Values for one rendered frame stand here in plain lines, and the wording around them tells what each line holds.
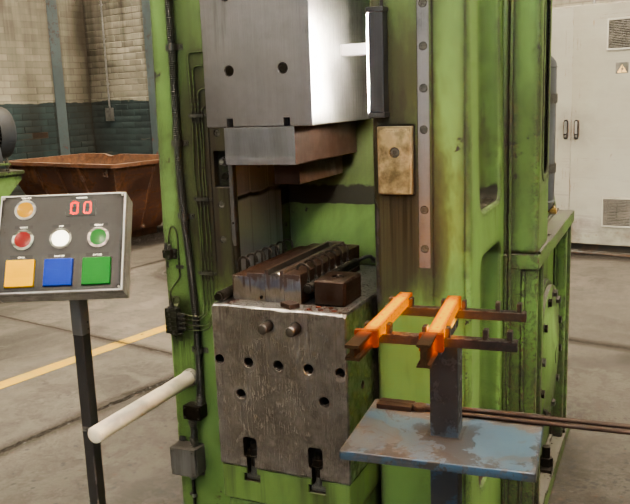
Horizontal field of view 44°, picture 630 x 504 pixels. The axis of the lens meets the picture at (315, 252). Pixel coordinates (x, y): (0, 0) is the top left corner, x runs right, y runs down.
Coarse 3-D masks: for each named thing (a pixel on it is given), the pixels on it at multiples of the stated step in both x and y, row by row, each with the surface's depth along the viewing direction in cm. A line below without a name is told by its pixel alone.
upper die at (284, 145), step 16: (224, 128) 201; (240, 128) 199; (256, 128) 197; (272, 128) 196; (288, 128) 194; (304, 128) 198; (320, 128) 207; (336, 128) 217; (352, 128) 228; (240, 144) 200; (256, 144) 198; (272, 144) 196; (288, 144) 195; (304, 144) 199; (320, 144) 208; (336, 144) 218; (352, 144) 229; (240, 160) 201; (256, 160) 199; (272, 160) 197; (288, 160) 195; (304, 160) 199
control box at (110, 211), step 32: (0, 224) 211; (32, 224) 211; (64, 224) 211; (96, 224) 211; (128, 224) 215; (0, 256) 208; (32, 256) 208; (64, 256) 208; (96, 256) 208; (128, 256) 214; (0, 288) 205; (32, 288) 205; (64, 288) 205; (96, 288) 205; (128, 288) 212
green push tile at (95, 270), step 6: (84, 258) 207; (90, 258) 207; (96, 258) 207; (102, 258) 207; (108, 258) 207; (84, 264) 207; (90, 264) 207; (96, 264) 207; (102, 264) 207; (108, 264) 207; (84, 270) 206; (90, 270) 206; (96, 270) 206; (102, 270) 206; (108, 270) 206; (84, 276) 206; (90, 276) 206; (96, 276) 206; (102, 276) 206; (108, 276) 206; (84, 282) 205; (90, 282) 205; (96, 282) 205; (102, 282) 205; (108, 282) 205
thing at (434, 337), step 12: (456, 300) 175; (444, 312) 166; (456, 312) 172; (432, 324) 158; (444, 324) 158; (420, 336) 150; (432, 336) 147; (444, 336) 156; (420, 348) 142; (432, 348) 148; (420, 360) 143; (432, 360) 145
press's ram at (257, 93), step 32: (224, 0) 194; (256, 0) 191; (288, 0) 187; (320, 0) 192; (352, 0) 210; (224, 32) 196; (256, 32) 192; (288, 32) 189; (320, 32) 192; (352, 32) 212; (224, 64) 198; (256, 64) 194; (288, 64) 190; (320, 64) 193; (352, 64) 213; (224, 96) 199; (256, 96) 196; (288, 96) 192; (320, 96) 194; (352, 96) 214
